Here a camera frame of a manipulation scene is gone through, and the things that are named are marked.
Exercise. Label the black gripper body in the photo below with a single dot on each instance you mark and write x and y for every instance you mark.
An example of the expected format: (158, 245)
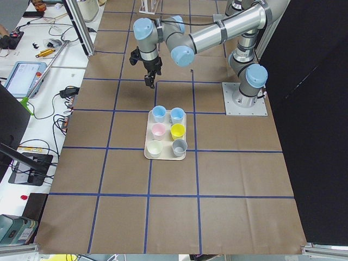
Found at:
(151, 64)

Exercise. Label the pale blue plastic cup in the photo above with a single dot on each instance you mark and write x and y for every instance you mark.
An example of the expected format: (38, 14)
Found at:
(159, 113)

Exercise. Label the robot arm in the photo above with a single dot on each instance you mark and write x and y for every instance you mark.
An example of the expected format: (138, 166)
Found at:
(243, 19)

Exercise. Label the pink cup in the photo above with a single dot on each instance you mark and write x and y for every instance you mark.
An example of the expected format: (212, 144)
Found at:
(158, 131)

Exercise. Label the yellow cup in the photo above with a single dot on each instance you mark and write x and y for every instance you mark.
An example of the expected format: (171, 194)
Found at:
(177, 131)

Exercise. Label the pale green cup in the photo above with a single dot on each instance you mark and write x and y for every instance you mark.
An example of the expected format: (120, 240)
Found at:
(154, 148)

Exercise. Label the grey cup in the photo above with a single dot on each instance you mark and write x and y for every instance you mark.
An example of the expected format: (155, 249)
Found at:
(179, 147)

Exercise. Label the cream plastic tray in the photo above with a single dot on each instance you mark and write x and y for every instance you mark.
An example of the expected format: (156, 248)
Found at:
(167, 152)

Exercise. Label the black power adapter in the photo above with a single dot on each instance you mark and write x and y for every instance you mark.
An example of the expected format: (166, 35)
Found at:
(69, 91)

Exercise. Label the teach pendant tablet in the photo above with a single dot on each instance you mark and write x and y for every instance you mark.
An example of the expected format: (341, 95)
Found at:
(23, 76)

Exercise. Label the white wire cup rack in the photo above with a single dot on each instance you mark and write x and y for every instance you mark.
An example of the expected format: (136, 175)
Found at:
(149, 6)

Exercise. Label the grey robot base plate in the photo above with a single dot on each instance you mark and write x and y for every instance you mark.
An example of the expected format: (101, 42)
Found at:
(246, 108)

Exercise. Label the aluminium frame post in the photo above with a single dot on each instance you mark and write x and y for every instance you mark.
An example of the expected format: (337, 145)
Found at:
(80, 27)

